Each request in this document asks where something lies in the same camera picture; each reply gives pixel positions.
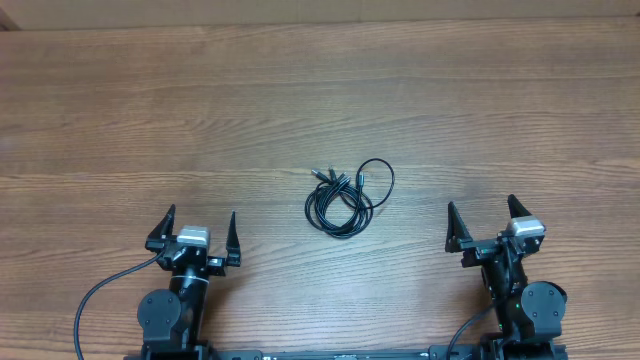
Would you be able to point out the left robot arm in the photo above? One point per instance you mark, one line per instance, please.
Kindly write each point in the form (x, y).
(171, 318)

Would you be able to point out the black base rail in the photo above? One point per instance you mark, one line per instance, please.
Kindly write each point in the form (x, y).
(434, 352)

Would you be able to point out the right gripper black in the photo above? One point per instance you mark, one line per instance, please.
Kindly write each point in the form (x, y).
(480, 249)

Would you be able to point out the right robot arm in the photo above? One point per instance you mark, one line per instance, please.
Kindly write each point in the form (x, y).
(529, 314)

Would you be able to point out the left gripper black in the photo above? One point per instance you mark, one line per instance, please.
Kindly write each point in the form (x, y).
(217, 267)

